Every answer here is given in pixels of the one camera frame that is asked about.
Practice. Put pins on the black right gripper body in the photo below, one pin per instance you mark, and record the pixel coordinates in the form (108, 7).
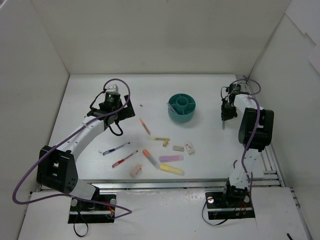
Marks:
(226, 113)

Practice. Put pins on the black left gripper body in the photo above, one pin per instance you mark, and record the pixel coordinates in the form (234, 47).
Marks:
(128, 110)

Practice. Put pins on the orange slim highlighter pen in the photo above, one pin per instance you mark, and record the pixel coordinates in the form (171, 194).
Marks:
(145, 126)

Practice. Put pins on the blue ballpoint pen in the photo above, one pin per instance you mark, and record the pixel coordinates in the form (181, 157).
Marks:
(115, 149)

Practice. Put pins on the orange capped marker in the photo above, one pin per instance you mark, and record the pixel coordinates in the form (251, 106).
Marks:
(151, 159)

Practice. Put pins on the red ballpoint pen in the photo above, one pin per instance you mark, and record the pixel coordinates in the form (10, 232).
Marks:
(124, 159)

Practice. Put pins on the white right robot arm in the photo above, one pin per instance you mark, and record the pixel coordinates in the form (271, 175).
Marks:
(255, 134)

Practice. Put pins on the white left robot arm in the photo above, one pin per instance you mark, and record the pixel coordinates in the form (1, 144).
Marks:
(57, 169)

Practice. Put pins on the teal round desk organizer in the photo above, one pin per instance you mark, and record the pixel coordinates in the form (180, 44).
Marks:
(185, 107)

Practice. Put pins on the white red printed eraser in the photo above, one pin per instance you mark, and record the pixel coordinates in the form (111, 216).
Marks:
(189, 148)

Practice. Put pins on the grey white eraser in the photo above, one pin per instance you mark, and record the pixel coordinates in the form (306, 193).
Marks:
(178, 148)

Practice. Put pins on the small tan eraser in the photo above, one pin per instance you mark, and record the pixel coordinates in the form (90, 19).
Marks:
(166, 142)

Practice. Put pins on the pink eraser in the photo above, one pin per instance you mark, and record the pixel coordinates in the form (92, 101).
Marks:
(135, 171)

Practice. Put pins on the pink highlighter block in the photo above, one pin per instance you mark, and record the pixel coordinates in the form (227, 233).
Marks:
(171, 158)

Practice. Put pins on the yellow highlighter block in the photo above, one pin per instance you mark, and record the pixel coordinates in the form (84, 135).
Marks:
(172, 170)

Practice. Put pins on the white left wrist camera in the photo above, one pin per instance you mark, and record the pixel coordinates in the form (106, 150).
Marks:
(112, 88)

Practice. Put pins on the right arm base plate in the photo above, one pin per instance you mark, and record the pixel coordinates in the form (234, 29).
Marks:
(217, 208)

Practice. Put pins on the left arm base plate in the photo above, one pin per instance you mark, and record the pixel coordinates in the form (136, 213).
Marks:
(81, 212)

